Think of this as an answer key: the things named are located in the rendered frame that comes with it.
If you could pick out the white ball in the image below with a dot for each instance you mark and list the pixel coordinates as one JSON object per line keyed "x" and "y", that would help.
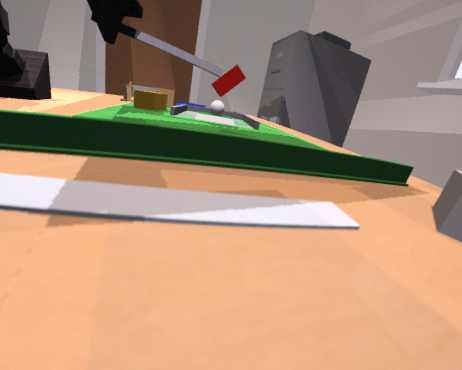
{"x": 217, "y": 107}

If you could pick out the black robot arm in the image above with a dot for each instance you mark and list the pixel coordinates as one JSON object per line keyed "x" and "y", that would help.
{"x": 11, "y": 64}

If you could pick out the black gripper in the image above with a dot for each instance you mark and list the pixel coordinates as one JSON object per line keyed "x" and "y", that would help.
{"x": 106, "y": 11}

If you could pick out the white flat bar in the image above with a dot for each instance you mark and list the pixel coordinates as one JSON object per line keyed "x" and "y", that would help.
{"x": 97, "y": 200}

